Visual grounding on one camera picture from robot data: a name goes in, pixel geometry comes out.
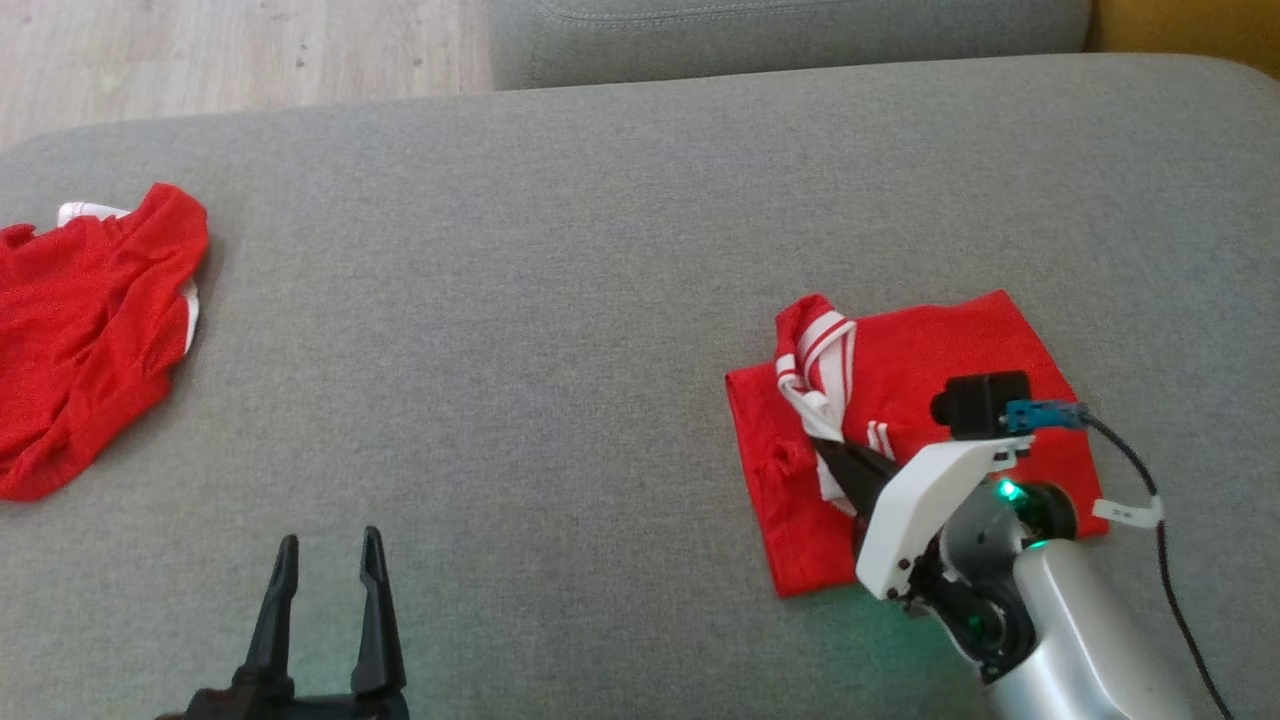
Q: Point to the yellow cushion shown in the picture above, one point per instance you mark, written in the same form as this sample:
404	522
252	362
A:
1190	25

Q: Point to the grey sofa back cushion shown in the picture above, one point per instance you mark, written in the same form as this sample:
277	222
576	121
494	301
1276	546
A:
780	40

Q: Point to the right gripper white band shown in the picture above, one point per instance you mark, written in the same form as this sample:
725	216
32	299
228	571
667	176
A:
920	510

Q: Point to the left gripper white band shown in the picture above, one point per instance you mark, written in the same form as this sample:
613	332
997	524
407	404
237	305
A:
300	708

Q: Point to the grey sofa seat cushion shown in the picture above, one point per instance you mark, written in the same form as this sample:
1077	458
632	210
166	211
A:
500	300

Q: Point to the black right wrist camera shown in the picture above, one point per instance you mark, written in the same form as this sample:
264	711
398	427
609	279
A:
980	405

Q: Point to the red mesh garment white trim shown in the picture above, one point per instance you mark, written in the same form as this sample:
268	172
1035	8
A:
80	330

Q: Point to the red garment white striped trim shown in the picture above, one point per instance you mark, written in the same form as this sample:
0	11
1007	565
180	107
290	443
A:
930	340

